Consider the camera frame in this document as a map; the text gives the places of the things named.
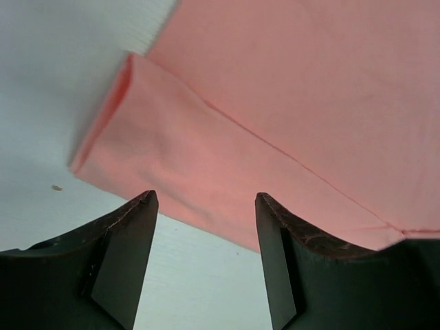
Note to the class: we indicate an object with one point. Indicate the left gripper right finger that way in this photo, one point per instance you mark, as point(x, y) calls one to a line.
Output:
point(315, 280)

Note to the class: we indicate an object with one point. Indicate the salmon pink t shirt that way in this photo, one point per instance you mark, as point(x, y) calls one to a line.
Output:
point(331, 107)

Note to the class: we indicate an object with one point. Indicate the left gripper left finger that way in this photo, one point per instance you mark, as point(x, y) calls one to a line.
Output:
point(88, 278)

